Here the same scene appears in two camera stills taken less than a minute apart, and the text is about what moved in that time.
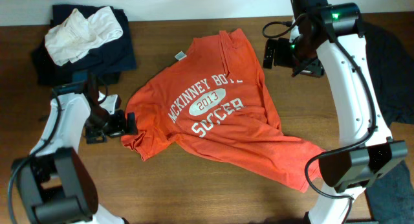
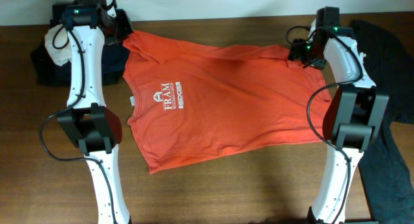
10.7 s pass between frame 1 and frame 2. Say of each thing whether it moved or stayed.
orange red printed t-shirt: moved
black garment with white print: stayed
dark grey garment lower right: stayed
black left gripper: moved
